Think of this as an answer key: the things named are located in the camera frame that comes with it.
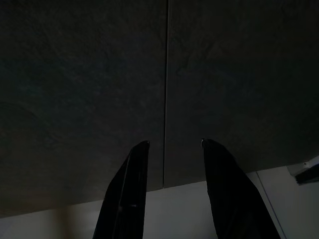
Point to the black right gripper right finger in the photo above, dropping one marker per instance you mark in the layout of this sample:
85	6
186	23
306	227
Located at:
231	199

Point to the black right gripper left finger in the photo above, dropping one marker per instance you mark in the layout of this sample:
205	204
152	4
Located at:
127	199

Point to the black bar white bracket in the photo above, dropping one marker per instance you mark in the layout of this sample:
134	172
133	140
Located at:
307	175

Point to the dark grey cabinet door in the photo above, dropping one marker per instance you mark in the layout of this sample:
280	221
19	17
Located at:
74	87
236	74

